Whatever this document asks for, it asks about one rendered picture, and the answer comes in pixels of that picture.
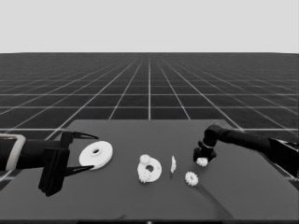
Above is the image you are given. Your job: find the large thick white disc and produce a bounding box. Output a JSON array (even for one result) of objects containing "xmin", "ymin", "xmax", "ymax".
[{"xmin": 78, "ymin": 140, "xmax": 114, "ymax": 171}]

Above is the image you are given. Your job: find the small thin white T-piece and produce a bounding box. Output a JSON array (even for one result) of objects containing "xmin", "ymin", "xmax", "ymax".
[{"xmin": 170, "ymin": 155, "xmax": 178, "ymax": 175}]

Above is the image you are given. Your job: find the white round carrier with pins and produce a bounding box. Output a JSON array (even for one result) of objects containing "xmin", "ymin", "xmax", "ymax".
[{"xmin": 136, "ymin": 156, "xmax": 163, "ymax": 184}]

